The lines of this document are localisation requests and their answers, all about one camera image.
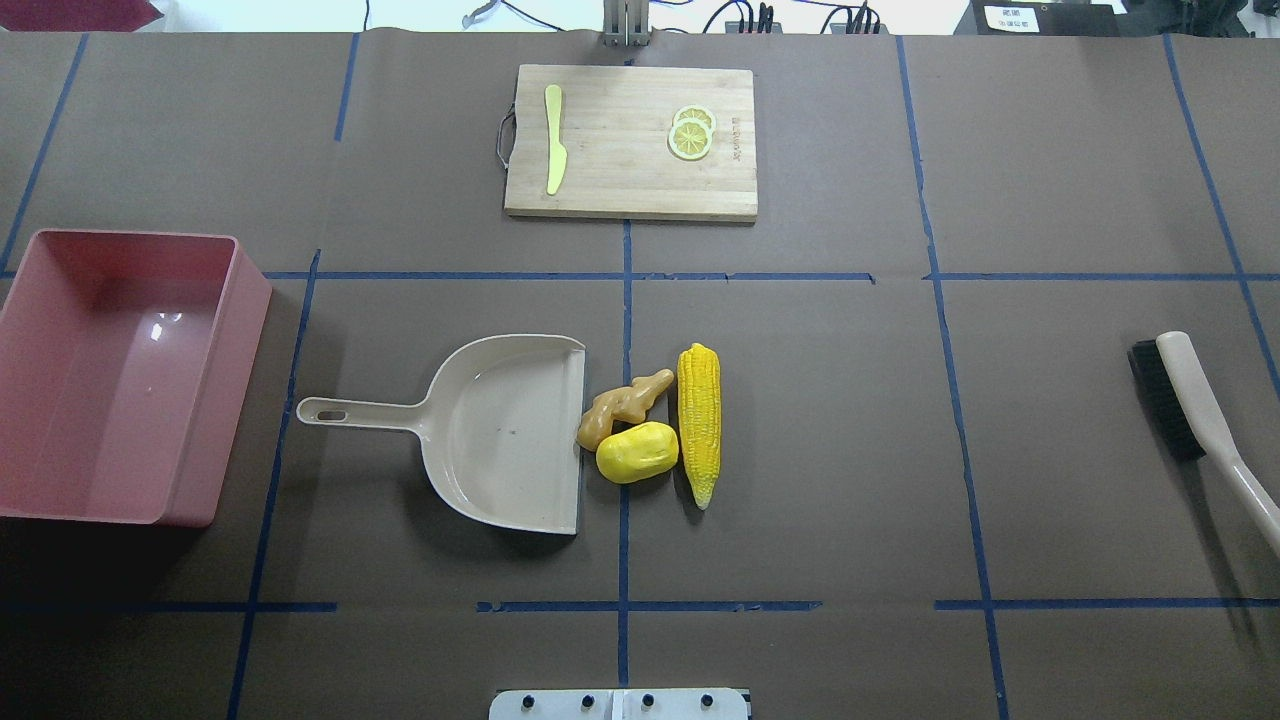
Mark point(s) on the tan toy ginger root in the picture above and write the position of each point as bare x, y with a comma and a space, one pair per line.
629, 404

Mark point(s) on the yellow toy corn cob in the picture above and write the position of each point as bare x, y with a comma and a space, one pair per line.
699, 400

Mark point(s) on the beige plastic dustpan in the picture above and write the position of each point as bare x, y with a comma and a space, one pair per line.
497, 430

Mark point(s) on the beige hand brush black bristles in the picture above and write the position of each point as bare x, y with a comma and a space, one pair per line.
1189, 420

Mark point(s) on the pink plastic bin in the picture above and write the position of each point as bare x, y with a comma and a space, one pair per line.
125, 360

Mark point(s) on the yellow plastic knife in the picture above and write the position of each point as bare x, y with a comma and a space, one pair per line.
557, 152

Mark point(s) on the lower lemon slice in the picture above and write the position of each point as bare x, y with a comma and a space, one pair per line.
689, 139

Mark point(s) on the wooden cutting board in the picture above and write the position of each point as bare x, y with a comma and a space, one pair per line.
615, 127

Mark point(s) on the black box with label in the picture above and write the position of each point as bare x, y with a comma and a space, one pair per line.
1038, 18

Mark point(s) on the magenta cloth on stand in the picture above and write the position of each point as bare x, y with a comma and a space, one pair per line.
77, 16

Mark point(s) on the aluminium frame post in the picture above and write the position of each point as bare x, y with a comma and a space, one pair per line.
626, 23

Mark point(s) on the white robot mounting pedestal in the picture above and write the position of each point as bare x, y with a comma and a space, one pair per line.
623, 703

